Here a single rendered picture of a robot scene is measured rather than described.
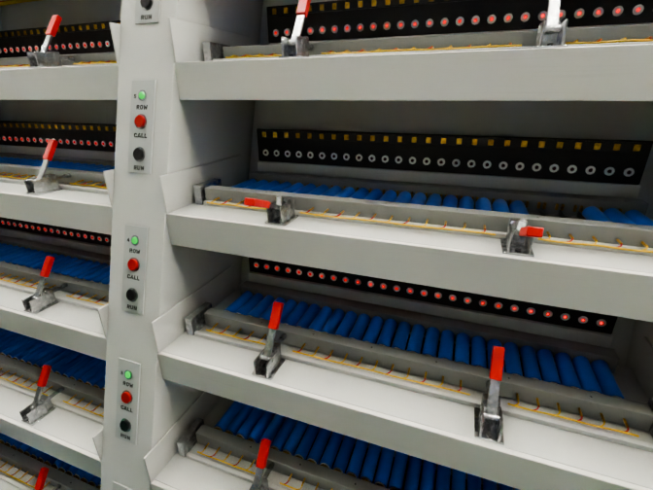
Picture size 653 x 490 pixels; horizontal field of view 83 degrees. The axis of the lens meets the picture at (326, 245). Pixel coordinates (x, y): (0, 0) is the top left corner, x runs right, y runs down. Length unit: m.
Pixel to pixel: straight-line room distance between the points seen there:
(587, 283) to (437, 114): 0.33
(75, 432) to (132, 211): 0.40
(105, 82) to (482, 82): 0.50
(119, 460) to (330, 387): 0.36
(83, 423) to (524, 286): 0.71
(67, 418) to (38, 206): 0.36
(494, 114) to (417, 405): 0.41
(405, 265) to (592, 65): 0.25
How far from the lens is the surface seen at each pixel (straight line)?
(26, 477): 1.05
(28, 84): 0.78
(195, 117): 0.58
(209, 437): 0.67
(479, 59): 0.42
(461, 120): 0.61
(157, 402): 0.62
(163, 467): 0.69
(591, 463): 0.49
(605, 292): 0.42
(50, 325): 0.74
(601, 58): 0.44
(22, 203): 0.77
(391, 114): 0.62
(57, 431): 0.82
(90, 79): 0.67
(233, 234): 0.48
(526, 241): 0.42
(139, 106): 0.58
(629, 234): 0.47
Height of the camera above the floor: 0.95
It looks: 6 degrees down
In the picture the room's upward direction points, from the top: 6 degrees clockwise
